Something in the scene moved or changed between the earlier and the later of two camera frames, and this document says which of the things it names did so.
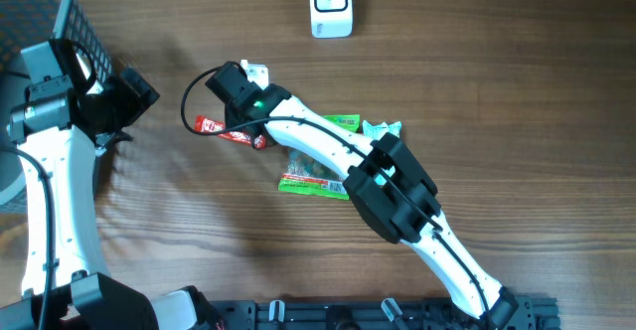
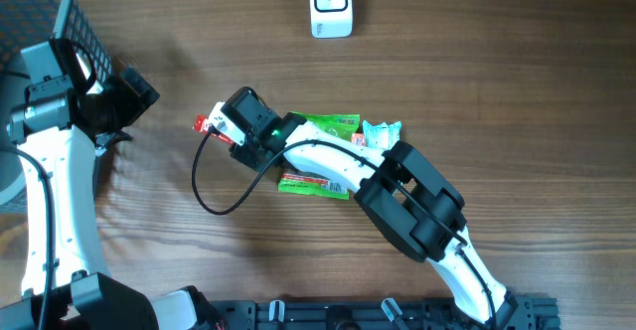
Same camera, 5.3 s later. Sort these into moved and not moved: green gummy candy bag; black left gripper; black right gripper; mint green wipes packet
Moved: black right gripper
Not moved: black left gripper; mint green wipes packet; green gummy candy bag
